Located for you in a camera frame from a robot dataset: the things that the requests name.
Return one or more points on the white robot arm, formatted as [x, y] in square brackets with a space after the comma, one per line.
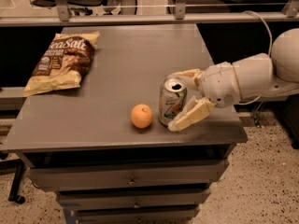
[263, 75]

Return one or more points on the bottom grey drawer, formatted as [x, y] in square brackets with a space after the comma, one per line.
[137, 216]

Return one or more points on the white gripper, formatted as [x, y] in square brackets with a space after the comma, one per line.
[218, 84]

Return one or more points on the grey drawer cabinet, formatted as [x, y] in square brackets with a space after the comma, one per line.
[91, 126]

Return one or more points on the top grey drawer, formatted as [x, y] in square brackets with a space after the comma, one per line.
[128, 176]

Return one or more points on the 7up soda can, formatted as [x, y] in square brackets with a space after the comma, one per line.
[173, 94]

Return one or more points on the black chair base leg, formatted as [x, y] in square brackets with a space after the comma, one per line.
[17, 168]

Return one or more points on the metal railing frame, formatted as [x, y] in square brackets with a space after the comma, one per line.
[58, 13]

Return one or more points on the sea salt chips bag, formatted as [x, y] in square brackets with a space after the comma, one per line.
[65, 63]

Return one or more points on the orange fruit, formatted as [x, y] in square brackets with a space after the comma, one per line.
[141, 116]

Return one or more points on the grey drawer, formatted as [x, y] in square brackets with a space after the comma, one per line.
[137, 216]
[134, 199]
[128, 176]

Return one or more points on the middle grey drawer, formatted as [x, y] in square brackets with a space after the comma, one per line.
[134, 199]

